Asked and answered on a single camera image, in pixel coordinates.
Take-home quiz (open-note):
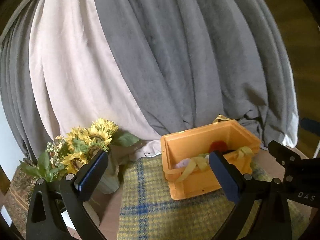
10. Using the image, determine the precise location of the pink soft pouch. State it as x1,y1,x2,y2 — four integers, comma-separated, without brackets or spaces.
174,158,194,168

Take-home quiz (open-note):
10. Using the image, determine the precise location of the woven rattan basket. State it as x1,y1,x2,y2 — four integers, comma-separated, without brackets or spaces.
5,166,36,238

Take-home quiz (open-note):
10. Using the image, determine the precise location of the yellow blue plaid mat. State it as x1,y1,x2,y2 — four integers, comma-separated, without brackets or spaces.
117,154,311,240

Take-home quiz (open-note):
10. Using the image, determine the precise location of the white sheer curtain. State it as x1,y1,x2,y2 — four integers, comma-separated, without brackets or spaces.
29,0,161,160

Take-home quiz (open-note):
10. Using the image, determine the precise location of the grey ribbed vase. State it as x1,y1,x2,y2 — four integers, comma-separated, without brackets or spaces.
97,153,120,194

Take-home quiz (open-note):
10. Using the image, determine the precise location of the green leafy plant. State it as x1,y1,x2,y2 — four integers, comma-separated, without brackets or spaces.
19,151,66,182

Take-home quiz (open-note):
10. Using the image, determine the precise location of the yellow artificial sunflower bouquet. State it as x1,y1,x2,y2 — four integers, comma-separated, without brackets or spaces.
46,117,141,176

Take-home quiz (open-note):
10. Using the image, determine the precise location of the grey curtain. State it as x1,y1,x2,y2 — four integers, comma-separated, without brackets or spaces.
1,0,298,161

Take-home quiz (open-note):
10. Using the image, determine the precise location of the green fuzzy soft toy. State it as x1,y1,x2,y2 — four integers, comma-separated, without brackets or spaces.
199,153,209,159

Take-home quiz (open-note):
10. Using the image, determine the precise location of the red fluffy pompom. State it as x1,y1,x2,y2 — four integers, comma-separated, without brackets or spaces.
208,140,228,153

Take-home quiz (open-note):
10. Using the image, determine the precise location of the orange plastic storage crate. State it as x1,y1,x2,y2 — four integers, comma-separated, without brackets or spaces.
161,115,260,200

